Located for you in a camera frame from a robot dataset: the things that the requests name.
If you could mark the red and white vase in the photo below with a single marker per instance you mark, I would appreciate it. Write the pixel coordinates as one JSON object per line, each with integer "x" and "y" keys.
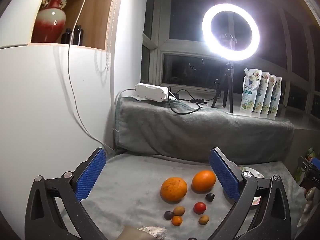
{"x": 50, "y": 22}

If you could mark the window with white frame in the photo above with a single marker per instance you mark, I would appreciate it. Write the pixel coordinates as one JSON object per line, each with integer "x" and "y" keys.
{"x": 155, "y": 55}

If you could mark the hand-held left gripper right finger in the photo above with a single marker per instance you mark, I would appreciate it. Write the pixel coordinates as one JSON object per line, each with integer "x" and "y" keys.
{"x": 225, "y": 180}

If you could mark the dark bottle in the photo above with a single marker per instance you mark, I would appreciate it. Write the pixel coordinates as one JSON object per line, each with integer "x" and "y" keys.
{"x": 77, "y": 35}
{"x": 66, "y": 36}

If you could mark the small purple fruit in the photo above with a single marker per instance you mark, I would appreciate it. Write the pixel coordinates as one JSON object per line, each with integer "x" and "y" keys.
{"x": 168, "y": 215}

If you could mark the smooth bright orange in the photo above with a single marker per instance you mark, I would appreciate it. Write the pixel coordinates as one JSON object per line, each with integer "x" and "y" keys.
{"x": 203, "y": 181}

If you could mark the grey fleece bolster cushion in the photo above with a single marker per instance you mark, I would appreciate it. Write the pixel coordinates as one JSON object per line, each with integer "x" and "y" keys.
{"x": 200, "y": 135}

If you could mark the small tangerine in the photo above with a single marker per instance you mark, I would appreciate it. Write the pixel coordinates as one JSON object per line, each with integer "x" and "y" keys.
{"x": 177, "y": 221}

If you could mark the white cabinet with wooden niche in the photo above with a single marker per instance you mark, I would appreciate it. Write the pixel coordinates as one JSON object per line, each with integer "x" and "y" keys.
{"x": 37, "y": 92}

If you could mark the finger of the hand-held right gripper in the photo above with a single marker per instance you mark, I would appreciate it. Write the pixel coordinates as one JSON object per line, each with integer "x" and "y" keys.
{"x": 306, "y": 163}

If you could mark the black power adapter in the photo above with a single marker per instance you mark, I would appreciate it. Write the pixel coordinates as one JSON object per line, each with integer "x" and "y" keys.
{"x": 176, "y": 96}

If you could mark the small brown kiwi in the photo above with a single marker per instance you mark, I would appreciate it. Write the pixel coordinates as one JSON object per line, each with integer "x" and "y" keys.
{"x": 203, "y": 220}
{"x": 179, "y": 211}

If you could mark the black tripod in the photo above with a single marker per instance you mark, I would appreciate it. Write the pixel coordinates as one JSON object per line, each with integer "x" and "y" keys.
{"x": 228, "y": 80}

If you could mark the white power strip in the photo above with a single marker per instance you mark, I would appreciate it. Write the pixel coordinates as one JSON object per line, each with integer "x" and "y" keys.
{"x": 150, "y": 92}

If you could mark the red tomato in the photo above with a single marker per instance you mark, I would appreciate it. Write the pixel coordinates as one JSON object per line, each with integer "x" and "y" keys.
{"x": 200, "y": 208}

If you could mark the person's left hand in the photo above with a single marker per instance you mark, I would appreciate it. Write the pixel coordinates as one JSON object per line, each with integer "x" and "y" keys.
{"x": 130, "y": 233}

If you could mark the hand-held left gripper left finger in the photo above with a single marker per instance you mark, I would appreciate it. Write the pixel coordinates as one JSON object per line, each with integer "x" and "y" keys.
{"x": 92, "y": 175}

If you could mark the white floral refill pouch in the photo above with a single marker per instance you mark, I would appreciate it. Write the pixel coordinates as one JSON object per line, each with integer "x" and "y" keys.
{"x": 275, "y": 105}
{"x": 248, "y": 92}
{"x": 261, "y": 100}
{"x": 268, "y": 102}

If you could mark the green carton box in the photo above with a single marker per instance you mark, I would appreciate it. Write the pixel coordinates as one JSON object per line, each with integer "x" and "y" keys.
{"x": 310, "y": 152}

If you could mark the large rough-skinned orange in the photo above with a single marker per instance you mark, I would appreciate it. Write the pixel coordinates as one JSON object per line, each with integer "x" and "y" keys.
{"x": 173, "y": 189}

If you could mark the white floral plate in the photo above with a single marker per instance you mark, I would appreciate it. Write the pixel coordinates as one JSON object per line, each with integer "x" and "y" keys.
{"x": 255, "y": 172}

